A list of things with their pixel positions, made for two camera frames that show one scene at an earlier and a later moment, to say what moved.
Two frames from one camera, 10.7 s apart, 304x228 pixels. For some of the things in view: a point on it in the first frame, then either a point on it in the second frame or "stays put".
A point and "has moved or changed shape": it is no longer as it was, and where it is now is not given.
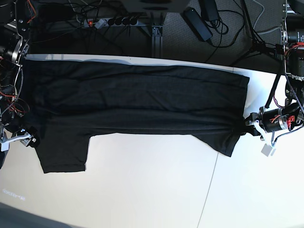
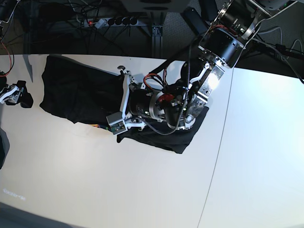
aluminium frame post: x=157 y=40 stays put
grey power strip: x=108 y=22 stays put
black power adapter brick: x=197 y=23 stays put
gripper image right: x=250 y=127 → x=127 y=81
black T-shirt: x=64 y=103 has moved or changed shape
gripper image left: x=26 y=138 → x=12 y=94
